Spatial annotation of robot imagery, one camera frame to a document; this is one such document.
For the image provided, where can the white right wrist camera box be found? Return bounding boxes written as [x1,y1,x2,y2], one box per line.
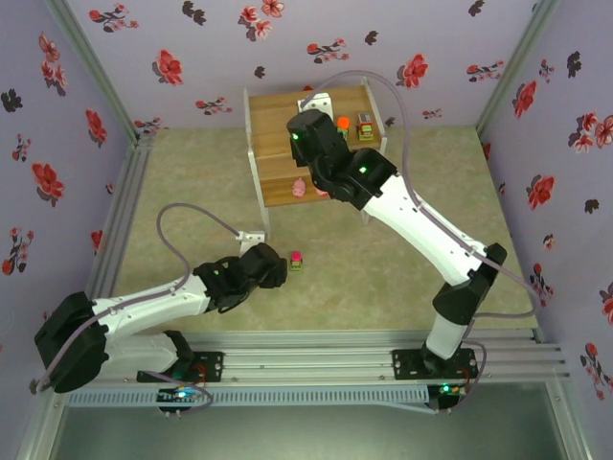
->
[297,93,334,119]

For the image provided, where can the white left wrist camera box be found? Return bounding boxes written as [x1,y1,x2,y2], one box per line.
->
[237,230,266,256]

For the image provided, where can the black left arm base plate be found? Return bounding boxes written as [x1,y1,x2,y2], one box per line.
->
[137,351,225,383]

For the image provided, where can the grey right arm cable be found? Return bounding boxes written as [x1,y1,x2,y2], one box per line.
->
[300,70,540,416]

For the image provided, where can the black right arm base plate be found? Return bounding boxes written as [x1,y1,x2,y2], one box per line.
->
[391,348,480,380]

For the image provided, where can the grey slotted cable duct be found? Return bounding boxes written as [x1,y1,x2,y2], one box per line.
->
[64,385,430,408]

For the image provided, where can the aluminium corner post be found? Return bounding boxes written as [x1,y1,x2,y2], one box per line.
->
[474,0,561,140]
[43,0,155,148]

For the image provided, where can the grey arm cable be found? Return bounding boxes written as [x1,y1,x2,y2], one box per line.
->
[33,203,243,416]
[300,70,540,416]

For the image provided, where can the aluminium side rail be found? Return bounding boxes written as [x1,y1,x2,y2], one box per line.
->
[85,133,157,308]

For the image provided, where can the two-tier wooden shelf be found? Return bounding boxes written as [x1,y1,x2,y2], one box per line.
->
[242,78,388,240]

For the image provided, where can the aluminium lower frame strut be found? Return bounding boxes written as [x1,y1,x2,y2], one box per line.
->
[545,380,598,460]
[16,390,68,460]

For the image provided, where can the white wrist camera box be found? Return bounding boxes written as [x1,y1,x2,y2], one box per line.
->
[237,230,266,256]
[297,93,334,119]

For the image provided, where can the grey left arm cable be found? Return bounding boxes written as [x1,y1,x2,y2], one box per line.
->
[33,203,243,416]

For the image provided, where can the grey-topped toy truck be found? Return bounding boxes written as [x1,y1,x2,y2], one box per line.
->
[356,112,375,143]

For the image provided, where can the aluminium base frame rails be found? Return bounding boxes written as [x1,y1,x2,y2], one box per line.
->
[45,328,571,384]

